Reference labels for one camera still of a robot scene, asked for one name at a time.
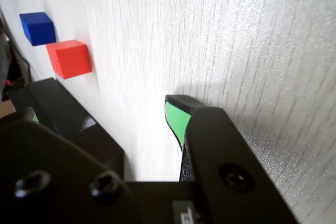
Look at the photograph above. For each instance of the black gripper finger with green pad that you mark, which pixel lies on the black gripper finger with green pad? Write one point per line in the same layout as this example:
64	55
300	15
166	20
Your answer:
52	171
225	155

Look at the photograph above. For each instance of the red cube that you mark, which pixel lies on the red cube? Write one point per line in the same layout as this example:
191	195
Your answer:
69	60

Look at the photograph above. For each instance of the blue cube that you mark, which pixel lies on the blue cube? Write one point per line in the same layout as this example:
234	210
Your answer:
38	28

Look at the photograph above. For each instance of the black open box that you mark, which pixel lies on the black open box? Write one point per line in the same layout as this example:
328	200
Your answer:
73	119

